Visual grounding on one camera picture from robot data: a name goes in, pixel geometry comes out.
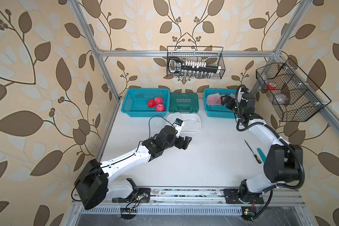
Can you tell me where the white foam net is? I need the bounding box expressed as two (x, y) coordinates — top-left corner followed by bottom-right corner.
(182, 120), (201, 133)
(167, 113), (183, 123)

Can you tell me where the red apple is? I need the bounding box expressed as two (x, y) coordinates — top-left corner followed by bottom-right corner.
(155, 104), (165, 112)
(154, 97), (163, 105)

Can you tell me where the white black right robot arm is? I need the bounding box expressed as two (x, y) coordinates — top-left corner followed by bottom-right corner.
(221, 85), (305, 204)

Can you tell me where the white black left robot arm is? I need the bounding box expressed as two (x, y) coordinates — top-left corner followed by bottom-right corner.
(74, 125), (192, 210)

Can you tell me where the teal right plastic basket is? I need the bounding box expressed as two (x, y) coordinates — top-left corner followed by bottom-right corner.
(203, 88), (236, 119)

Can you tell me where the teal plastic basket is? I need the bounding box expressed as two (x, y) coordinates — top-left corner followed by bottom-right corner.
(121, 88), (170, 118)
(203, 88), (236, 119)

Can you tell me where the white plastic tray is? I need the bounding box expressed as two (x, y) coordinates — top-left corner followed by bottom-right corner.
(166, 113), (201, 133)

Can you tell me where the green plastic tool case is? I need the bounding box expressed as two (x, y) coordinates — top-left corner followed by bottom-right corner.
(169, 92), (199, 114)

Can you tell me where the black white tool in basket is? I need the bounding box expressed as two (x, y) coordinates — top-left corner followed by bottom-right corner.
(167, 57), (223, 74)

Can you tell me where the teal left plastic basket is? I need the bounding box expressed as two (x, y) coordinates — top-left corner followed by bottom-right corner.
(121, 88), (170, 118)

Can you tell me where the teal flat tool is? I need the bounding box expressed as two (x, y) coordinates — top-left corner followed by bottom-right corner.
(257, 148), (266, 162)

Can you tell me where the black yellow screwdriver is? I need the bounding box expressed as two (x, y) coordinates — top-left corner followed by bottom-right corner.
(245, 140), (262, 164)

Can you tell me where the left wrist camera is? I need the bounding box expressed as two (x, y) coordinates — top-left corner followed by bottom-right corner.
(173, 118), (184, 138)

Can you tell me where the red object in wire basket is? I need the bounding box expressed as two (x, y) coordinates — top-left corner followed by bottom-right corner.
(267, 82), (277, 90)

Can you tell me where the black wire basket back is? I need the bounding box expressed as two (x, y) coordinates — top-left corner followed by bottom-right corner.
(167, 46), (226, 80)

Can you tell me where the black wire basket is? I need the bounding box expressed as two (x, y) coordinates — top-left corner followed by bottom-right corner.
(167, 46), (226, 80)
(256, 57), (331, 122)

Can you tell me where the black wire basket right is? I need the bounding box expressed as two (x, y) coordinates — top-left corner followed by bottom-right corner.
(256, 57), (331, 122)

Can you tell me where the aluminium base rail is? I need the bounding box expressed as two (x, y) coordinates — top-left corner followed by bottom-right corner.
(72, 186), (306, 207)

